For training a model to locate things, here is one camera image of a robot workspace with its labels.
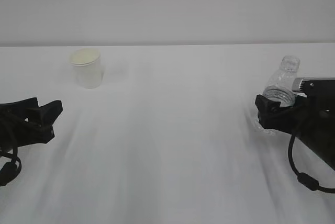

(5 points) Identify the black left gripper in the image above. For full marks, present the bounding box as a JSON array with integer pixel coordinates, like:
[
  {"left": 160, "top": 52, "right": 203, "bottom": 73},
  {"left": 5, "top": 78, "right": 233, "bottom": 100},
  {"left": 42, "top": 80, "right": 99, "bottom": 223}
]
[{"left": 1, "top": 97, "right": 63, "bottom": 153}]

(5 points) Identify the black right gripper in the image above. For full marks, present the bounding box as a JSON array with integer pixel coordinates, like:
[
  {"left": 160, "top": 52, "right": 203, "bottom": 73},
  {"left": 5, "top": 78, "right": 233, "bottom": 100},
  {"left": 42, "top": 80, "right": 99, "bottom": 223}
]
[{"left": 255, "top": 94, "right": 334, "bottom": 169}]

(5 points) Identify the clear water bottle green label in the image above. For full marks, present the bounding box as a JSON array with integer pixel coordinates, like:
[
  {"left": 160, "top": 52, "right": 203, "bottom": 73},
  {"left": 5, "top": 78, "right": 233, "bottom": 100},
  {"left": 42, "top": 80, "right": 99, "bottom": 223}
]
[{"left": 254, "top": 55, "right": 300, "bottom": 135}]

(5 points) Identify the white paper cup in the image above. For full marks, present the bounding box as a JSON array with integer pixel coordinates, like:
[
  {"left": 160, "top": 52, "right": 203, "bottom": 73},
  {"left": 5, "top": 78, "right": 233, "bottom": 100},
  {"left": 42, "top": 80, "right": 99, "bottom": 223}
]
[{"left": 69, "top": 48, "right": 103, "bottom": 89}]

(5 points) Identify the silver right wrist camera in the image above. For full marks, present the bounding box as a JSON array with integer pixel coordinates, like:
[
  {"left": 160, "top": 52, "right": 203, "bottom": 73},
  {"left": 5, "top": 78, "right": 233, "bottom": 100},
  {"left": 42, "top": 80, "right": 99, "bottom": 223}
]
[{"left": 292, "top": 77, "right": 334, "bottom": 96}]

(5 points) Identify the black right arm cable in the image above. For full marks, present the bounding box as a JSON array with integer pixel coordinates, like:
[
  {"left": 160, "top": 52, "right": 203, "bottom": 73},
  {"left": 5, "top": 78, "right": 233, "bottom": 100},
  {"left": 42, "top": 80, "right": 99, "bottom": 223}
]
[{"left": 287, "top": 124, "right": 335, "bottom": 194}]

